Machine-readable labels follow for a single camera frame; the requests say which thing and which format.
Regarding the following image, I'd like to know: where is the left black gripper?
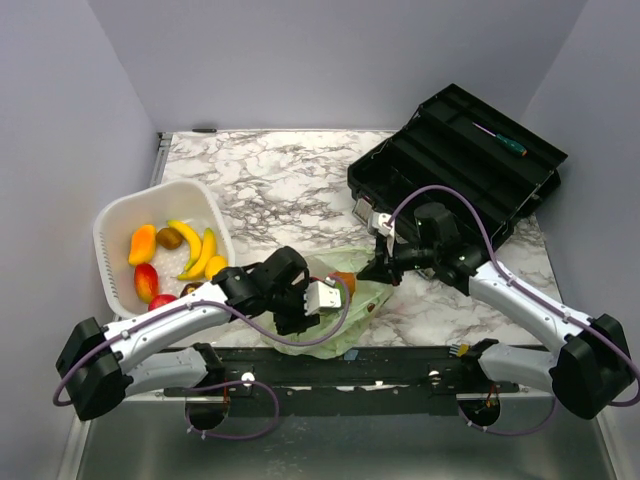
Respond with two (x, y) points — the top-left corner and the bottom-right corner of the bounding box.
(265, 280), (321, 336)

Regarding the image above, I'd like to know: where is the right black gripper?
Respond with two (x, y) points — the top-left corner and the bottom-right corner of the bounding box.
(357, 235), (439, 287)

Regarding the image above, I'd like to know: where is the green plastic bag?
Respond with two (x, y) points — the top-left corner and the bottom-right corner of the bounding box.
(259, 245), (395, 360)

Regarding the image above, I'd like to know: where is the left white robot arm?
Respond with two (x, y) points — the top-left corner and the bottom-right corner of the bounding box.
(55, 247), (341, 421)

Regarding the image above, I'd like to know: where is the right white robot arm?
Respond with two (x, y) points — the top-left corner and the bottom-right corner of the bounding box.
(357, 203), (639, 419)

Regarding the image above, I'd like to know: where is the pink fake peach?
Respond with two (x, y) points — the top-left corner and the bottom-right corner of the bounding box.
(332, 271), (356, 297)

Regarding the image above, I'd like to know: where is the yellow fake banana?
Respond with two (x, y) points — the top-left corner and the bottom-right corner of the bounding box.
(177, 228), (217, 281)
(167, 220), (202, 271)

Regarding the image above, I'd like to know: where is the dark purple fake mangosteen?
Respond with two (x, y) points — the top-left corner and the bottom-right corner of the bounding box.
(180, 282), (203, 297)

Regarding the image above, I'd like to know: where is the red fake apple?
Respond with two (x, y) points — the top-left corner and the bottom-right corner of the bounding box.
(148, 294), (177, 311)

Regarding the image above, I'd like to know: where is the brown fake kiwi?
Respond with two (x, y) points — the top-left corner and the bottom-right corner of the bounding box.
(156, 227), (183, 250)

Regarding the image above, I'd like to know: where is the white plastic basket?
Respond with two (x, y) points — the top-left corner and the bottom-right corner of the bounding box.
(93, 179), (236, 318)

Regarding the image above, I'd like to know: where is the yellow black connector plug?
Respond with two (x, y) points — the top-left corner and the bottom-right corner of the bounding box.
(449, 344), (470, 357)

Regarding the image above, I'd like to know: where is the black plastic toolbox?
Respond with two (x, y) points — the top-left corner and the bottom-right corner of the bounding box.
(347, 84), (568, 248)

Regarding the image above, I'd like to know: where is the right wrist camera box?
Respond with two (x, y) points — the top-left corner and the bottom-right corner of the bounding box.
(367, 212), (395, 237)

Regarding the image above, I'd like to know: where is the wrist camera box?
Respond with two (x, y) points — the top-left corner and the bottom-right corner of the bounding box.
(367, 212), (395, 237)
(303, 278), (351, 316)

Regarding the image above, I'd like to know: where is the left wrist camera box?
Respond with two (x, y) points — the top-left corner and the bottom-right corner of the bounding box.
(303, 278), (351, 316)

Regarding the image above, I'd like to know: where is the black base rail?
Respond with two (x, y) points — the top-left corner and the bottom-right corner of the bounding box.
(163, 346), (518, 422)

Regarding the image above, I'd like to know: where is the green handled screwdriver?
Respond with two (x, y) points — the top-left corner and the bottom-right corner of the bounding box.
(472, 122), (528, 157)

